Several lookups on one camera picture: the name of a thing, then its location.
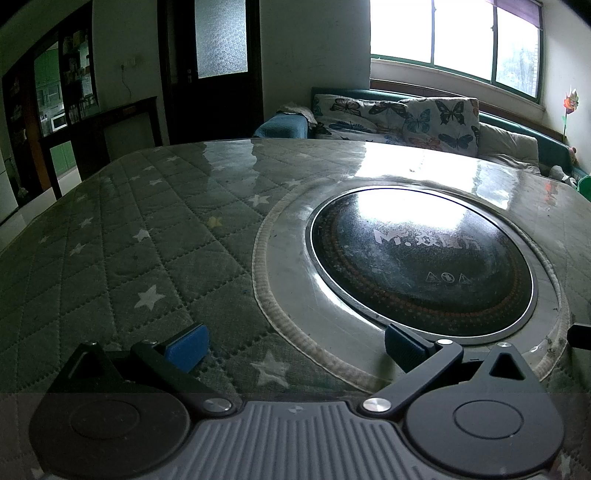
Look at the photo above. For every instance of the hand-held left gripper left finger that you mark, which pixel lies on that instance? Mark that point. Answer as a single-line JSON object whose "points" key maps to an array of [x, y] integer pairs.
{"points": [[187, 348]]}

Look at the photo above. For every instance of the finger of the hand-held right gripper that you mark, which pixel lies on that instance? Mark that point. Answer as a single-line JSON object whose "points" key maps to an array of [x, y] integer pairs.
{"points": [[581, 334]]}

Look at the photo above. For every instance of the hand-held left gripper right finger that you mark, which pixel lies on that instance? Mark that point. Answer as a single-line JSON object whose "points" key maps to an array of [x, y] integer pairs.
{"points": [[406, 348]]}

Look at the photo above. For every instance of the round black induction cooktop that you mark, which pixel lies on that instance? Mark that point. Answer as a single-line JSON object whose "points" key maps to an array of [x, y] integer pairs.
{"points": [[415, 258]]}

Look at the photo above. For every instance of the green plastic basin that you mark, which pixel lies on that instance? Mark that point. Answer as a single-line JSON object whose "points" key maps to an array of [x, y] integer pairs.
{"points": [[585, 188]]}

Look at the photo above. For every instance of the grey white plush toy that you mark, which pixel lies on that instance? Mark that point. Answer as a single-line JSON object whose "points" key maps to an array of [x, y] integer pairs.
{"points": [[561, 173]]}

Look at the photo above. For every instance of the teal corner sofa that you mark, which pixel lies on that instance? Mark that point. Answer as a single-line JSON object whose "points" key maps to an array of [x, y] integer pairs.
{"points": [[549, 150]]}

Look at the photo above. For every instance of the white pillow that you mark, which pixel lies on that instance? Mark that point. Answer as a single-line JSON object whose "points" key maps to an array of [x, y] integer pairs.
{"points": [[508, 147]]}

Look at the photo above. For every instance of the dark wooden side counter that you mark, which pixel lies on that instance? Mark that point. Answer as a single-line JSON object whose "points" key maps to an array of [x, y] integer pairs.
{"points": [[124, 124]]}

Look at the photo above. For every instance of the colourful pinwheel toy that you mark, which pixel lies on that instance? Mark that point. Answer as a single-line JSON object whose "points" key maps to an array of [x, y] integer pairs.
{"points": [[570, 102]]}

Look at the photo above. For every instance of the blue towel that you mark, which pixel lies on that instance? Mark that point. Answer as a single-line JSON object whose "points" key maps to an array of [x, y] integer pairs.
{"points": [[281, 127]]}

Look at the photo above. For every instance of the dark wooden glass door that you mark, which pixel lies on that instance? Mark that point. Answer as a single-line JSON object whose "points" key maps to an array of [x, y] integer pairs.
{"points": [[207, 106]]}

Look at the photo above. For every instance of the white cloth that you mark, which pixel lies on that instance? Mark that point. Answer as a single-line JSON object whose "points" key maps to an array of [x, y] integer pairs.
{"points": [[298, 113]]}

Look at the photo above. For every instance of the dark wooden display shelf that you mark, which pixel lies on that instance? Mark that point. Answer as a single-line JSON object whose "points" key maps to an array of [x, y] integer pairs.
{"points": [[69, 60]]}

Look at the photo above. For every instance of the green framed window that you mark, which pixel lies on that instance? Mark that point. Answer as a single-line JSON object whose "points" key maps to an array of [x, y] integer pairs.
{"points": [[461, 37]]}

